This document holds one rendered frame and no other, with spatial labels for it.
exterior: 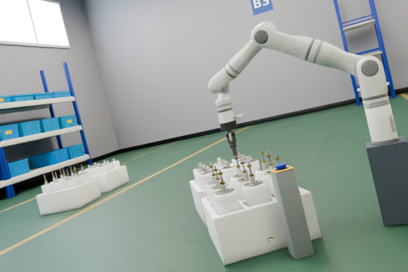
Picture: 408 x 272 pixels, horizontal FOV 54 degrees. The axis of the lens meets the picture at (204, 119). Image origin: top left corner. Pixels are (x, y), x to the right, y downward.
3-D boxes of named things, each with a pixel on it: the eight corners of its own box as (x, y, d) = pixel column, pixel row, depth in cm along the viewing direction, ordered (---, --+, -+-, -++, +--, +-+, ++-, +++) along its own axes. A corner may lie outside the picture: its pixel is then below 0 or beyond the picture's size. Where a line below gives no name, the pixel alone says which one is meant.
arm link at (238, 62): (227, 60, 180) (221, 65, 173) (266, 15, 166) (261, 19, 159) (242, 74, 180) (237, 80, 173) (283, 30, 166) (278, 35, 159)
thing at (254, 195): (265, 234, 153) (254, 187, 152) (247, 231, 160) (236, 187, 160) (280, 224, 159) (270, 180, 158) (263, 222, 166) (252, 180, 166)
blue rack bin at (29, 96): (-8, 108, 622) (-10, 102, 621) (12, 107, 657) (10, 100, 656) (16, 101, 603) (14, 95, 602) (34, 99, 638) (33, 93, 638)
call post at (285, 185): (307, 248, 148) (288, 166, 147) (315, 254, 141) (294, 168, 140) (289, 253, 147) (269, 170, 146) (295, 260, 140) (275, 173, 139)
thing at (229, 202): (230, 232, 165) (220, 189, 164) (251, 231, 160) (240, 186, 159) (219, 241, 157) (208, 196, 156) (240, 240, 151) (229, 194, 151)
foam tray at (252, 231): (288, 213, 193) (279, 176, 193) (322, 237, 154) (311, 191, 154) (209, 235, 188) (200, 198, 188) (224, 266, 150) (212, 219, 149)
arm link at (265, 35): (253, 22, 158) (316, 42, 152) (259, 17, 166) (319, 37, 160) (247, 44, 162) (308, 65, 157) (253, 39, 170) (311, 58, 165)
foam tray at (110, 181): (129, 181, 434) (125, 165, 433) (110, 191, 397) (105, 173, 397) (99, 187, 447) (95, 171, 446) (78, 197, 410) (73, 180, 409)
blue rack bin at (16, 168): (-15, 183, 584) (-18, 169, 583) (6, 176, 619) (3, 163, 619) (11, 178, 566) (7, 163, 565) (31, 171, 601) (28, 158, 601)
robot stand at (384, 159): (420, 209, 158) (403, 135, 157) (425, 222, 145) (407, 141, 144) (382, 214, 163) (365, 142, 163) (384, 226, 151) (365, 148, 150)
